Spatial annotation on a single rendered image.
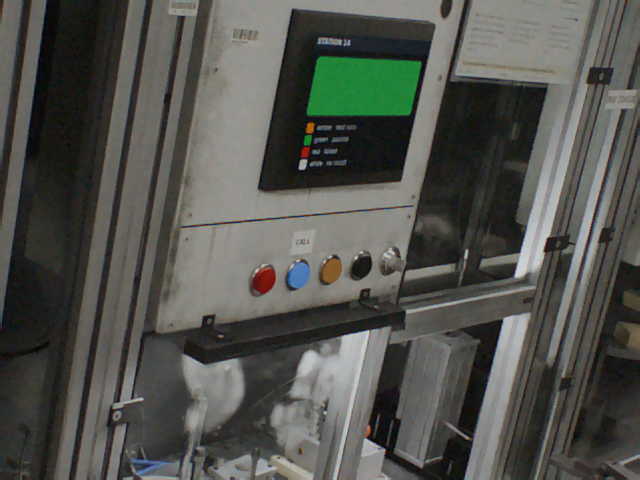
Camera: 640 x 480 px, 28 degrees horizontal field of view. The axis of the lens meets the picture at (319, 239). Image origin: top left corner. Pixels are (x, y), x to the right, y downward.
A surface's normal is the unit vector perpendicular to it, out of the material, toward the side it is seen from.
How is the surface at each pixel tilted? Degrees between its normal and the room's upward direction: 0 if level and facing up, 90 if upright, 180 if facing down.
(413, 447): 90
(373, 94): 90
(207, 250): 90
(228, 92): 90
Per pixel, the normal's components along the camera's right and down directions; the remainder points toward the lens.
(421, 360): -0.65, 0.07
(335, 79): 0.73, 0.32
